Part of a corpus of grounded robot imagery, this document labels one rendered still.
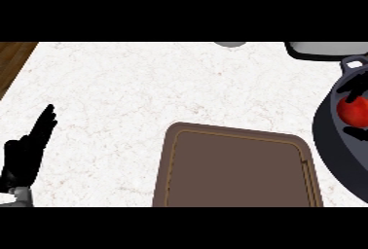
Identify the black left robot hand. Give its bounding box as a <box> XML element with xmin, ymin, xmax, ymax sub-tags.
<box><xmin>0</xmin><ymin>103</ymin><xmax>59</xmax><ymax>195</ymax></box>

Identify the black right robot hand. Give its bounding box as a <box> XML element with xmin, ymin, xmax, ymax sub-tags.
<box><xmin>335</xmin><ymin>73</ymin><xmax>368</xmax><ymax>142</ymax></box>

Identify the red tomato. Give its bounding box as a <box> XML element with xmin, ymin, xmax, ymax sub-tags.
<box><xmin>336</xmin><ymin>95</ymin><xmax>368</xmax><ymax>128</ymax></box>

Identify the dark grey pot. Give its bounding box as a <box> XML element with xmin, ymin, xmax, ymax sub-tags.
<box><xmin>311</xmin><ymin>54</ymin><xmax>368</xmax><ymax>204</ymax></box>

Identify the brown tray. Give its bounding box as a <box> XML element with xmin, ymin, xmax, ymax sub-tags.
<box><xmin>150</xmin><ymin>122</ymin><xmax>325</xmax><ymax>208</ymax></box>

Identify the black-rimmed grey appliance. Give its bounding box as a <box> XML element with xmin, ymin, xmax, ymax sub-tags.
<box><xmin>283</xmin><ymin>42</ymin><xmax>368</xmax><ymax>62</ymax></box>

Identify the brown wooden surface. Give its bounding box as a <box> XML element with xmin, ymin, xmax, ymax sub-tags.
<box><xmin>0</xmin><ymin>42</ymin><xmax>39</xmax><ymax>101</ymax></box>

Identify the small grey round object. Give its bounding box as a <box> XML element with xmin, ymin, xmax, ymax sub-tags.
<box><xmin>212</xmin><ymin>42</ymin><xmax>246</xmax><ymax>49</ymax></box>

